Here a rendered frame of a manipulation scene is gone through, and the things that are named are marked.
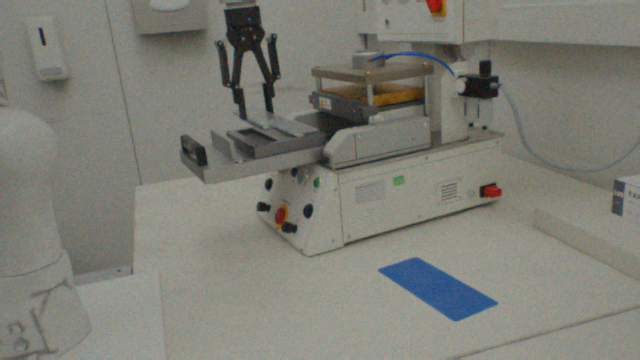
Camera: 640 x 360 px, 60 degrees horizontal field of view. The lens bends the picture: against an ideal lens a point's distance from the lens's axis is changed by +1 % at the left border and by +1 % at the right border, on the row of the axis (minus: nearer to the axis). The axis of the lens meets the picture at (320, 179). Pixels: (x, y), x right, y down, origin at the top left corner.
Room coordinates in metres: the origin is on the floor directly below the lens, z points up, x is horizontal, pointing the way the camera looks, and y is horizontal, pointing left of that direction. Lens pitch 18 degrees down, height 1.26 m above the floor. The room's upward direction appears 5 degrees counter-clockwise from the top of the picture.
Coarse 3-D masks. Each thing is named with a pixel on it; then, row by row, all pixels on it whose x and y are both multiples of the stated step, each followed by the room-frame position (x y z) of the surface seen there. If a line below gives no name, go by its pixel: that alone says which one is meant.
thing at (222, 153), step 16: (208, 144) 1.26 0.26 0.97; (224, 144) 1.13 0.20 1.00; (192, 160) 1.12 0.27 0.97; (208, 160) 1.11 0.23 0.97; (224, 160) 1.10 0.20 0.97; (240, 160) 1.09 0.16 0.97; (256, 160) 1.08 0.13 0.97; (272, 160) 1.10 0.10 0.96; (288, 160) 1.11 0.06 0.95; (304, 160) 1.13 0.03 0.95; (320, 160) 1.14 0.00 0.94; (208, 176) 1.04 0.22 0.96; (224, 176) 1.05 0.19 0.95; (240, 176) 1.07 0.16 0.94
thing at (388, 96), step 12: (360, 84) 1.40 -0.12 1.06; (384, 84) 1.37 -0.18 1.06; (396, 84) 1.35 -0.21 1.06; (348, 96) 1.25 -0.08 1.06; (360, 96) 1.22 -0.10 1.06; (384, 96) 1.22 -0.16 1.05; (396, 96) 1.24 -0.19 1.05; (408, 96) 1.23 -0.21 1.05; (420, 96) 1.26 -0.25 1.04; (384, 108) 1.22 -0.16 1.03; (396, 108) 1.23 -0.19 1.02
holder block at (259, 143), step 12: (228, 132) 1.26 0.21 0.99; (240, 132) 1.27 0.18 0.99; (252, 132) 1.28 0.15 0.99; (264, 132) 1.22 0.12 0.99; (276, 132) 1.21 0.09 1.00; (240, 144) 1.18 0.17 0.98; (252, 144) 1.12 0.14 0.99; (264, 144) 1.11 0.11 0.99; (276, 144) 1.11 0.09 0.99; (288, 144) 1.12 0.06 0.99; (300, 144) 1.13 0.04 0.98; (312, 144) 1.15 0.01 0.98; (252, 156) 1.11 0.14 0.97; (264, 156) 1.10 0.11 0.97
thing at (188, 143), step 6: (180, 138) 1.19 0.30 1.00; (186, 138) 1.16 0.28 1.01; (192, 138) 1.16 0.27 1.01; (186, 144) 1.15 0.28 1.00; (192, 144) 1.10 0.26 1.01; (198, 144) 1.09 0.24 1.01; (186, 150) 1.20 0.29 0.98; (192, 150) 1.10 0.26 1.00; (198, 150) 1.07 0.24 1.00; (204, 150) 1.07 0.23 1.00; (198, 156) 1.07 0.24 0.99; (204, 156) 1.07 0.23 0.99; (198, 162) 1.07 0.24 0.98; (204, 162) 1.07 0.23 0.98
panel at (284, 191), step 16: (272, 176) 1.34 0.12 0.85; (288, 176) 1.26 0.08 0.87; (320, 176) 1.13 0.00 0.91; (272, 192) 1.30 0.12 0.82; (288, 192) 1.23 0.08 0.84; (304, 192) 1.16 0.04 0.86; (320, 192) 1.10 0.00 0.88; (272, 208) 1.27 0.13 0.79; (288, 208) 1.20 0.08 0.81; (272, 224) 1.24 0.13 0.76; (304, 224) 1.11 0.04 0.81; (288, 240) 1.15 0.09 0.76; (304, 240) 1.09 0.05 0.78
